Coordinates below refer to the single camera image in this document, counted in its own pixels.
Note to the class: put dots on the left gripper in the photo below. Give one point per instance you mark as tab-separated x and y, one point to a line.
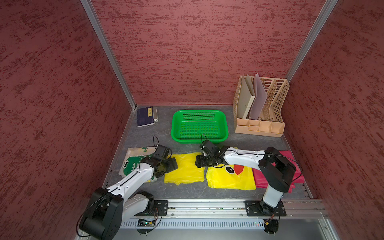
170	168

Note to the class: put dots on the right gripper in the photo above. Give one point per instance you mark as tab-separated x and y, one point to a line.
199	161

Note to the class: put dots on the plain yellow raincoat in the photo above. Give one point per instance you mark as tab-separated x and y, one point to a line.
187	172

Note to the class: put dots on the yellow duck raincoat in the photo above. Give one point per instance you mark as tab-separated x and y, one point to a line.
232	177

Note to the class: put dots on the green dinosaur raincoat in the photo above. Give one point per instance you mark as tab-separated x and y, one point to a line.
132	159

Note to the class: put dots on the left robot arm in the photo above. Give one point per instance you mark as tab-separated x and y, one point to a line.
107	208

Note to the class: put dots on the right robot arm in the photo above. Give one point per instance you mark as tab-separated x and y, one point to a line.
277	169

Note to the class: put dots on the green plastic basket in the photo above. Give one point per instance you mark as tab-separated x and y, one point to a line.
193	126

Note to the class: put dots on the pink folded raincoat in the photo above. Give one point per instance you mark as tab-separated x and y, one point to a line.
261	181

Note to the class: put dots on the dark blue book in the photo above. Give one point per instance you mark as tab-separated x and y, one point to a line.
146	116

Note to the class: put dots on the beige file organizer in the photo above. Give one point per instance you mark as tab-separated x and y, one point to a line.
270	122

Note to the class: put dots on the grey purple folder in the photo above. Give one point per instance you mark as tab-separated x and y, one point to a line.
260	98

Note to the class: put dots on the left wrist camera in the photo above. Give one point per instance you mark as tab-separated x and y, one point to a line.
162	153

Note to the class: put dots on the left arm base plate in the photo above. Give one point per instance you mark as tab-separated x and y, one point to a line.
158	208

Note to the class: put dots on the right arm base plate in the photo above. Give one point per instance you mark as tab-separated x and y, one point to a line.
261	209

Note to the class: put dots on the aluminium front rail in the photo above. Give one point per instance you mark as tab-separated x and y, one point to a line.
224	209

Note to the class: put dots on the left corner aluminium post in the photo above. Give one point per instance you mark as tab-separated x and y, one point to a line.
95	22

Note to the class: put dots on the corner aluminium post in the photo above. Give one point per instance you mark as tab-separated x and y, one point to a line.
316	28
95	22

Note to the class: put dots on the right corner aluminium post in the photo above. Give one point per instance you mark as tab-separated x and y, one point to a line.
316	28

